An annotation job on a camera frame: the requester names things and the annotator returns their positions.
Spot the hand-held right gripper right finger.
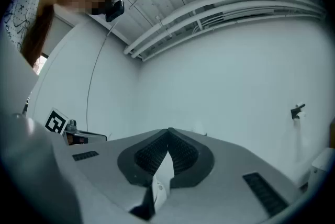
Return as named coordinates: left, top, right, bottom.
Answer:
left=167, top=127, right=302, bottom=224

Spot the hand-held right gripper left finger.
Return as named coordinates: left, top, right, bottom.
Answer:
left=56, top=128, right=170, bottom=224

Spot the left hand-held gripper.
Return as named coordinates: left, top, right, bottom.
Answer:
left=44, top=107, right=108, bottom=145

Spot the thin grey camera cable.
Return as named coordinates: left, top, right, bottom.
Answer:
left=86, top=21, right=118, bottom=127

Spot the black wall hook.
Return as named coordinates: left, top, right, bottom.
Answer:
left=291, top=102, right=307, bottom=120

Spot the black head-worn camera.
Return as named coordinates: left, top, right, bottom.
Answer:
left=105, top=0, right=125, bottom=23

